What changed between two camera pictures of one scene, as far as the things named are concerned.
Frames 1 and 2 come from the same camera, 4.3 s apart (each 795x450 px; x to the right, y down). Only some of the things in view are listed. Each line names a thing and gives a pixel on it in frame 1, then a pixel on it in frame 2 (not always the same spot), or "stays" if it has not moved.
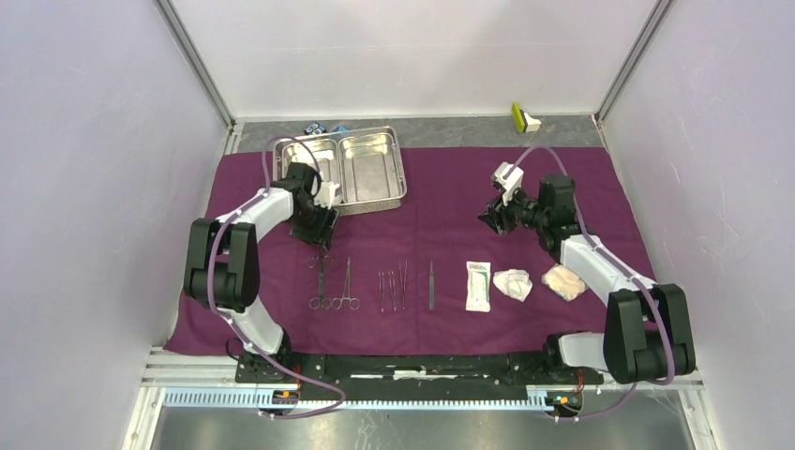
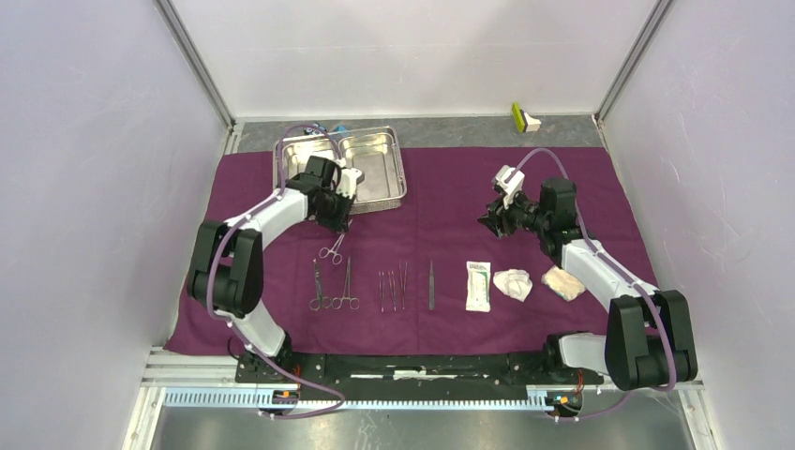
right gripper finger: x=494 y=214 stays
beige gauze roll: x=563 y=282 stays
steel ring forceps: x=327 y=260 → x=337 y=258
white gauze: x=516 y=283 stays
